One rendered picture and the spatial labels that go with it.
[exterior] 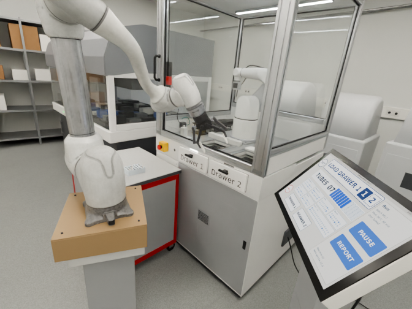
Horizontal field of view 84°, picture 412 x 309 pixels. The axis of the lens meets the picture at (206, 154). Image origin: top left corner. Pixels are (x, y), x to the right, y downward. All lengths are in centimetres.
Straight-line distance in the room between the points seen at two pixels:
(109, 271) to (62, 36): 93
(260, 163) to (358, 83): 329
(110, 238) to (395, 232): 88
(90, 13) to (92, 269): 95
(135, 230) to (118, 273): 26
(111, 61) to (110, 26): 113
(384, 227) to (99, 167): 88
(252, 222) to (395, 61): 339
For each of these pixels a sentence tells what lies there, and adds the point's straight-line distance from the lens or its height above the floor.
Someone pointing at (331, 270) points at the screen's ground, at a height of 101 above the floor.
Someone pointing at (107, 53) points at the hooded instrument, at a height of 153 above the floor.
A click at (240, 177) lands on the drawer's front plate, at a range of 132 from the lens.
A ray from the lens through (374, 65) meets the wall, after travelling 432.
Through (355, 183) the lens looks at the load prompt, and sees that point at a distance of 86.
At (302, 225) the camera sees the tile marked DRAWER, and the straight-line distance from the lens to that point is 85.
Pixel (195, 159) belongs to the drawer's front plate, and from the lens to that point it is 155.
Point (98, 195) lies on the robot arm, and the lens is 96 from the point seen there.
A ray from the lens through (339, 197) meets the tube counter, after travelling 85.
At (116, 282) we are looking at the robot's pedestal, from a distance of 121.
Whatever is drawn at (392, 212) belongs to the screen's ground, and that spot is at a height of 116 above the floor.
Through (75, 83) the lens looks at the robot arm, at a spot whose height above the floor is 137.
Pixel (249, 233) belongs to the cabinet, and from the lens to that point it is 146.
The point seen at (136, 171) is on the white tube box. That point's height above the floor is 78.
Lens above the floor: 145
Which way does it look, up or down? 20 degrees down
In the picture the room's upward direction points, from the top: 5 degrees clockwise
